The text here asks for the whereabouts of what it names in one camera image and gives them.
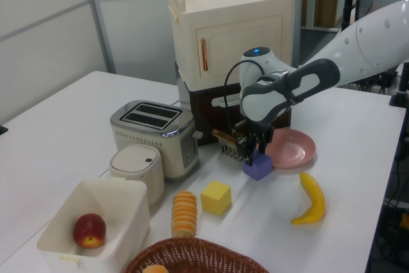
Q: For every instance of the red toy apple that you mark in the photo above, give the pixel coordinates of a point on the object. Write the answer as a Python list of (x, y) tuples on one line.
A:
[(89, 229)]

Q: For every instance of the brown wicker basket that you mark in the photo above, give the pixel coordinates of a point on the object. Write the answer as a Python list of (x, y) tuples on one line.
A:
[(198, 257)]

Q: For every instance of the cream silver toaster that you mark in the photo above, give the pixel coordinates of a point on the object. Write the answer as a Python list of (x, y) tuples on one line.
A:
[(150, 145)]

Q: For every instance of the white plastic open box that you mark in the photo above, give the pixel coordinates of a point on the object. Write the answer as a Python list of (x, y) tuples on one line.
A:
[(112, 202)]

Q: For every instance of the small white lidded bin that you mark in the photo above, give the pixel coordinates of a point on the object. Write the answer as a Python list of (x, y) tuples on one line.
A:
[(135, 167)]

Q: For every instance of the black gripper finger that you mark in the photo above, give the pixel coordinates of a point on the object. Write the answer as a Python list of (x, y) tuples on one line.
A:
[(262, 147), (250, 156)]

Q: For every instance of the flat black object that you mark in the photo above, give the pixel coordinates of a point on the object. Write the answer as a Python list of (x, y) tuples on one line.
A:
[(3, 130)]

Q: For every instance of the black desk clamp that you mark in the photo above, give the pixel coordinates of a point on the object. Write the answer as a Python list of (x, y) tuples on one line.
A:
[(401, 94)]

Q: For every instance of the dark brown wooden crate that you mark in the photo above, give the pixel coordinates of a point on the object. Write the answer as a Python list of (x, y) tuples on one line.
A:
[(203, 119)]

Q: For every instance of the black monitor stand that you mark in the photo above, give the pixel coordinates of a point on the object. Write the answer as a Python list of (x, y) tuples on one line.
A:
[(349, 4)]

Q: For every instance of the yellow toy banana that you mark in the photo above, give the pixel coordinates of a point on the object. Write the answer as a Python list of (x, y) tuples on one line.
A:
[(314, 199)]

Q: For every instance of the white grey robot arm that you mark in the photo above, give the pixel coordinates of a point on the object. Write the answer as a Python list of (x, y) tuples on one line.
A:
[(351, 49)]

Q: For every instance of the yellow cube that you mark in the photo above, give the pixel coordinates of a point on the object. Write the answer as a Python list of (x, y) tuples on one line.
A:
[(216, 198)]

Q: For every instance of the pink plate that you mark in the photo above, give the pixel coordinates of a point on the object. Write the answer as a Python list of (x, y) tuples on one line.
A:
[(292, 148)]

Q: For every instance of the purple cube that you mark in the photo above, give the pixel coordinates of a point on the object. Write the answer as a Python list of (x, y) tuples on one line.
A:
[(259, 167)]

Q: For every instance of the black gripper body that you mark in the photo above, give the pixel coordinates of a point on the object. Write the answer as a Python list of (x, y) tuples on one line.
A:
[(255, 134)]

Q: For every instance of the orange toy food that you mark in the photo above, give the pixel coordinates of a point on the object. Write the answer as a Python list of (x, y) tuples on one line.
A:
[(155, 269)]

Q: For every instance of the orange striped toy bread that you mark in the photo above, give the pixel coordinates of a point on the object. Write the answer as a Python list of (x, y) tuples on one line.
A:
[(184, 213)]

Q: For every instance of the cream toy cabinet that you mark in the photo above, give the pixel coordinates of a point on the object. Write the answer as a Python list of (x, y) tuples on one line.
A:
[(223, 17)]

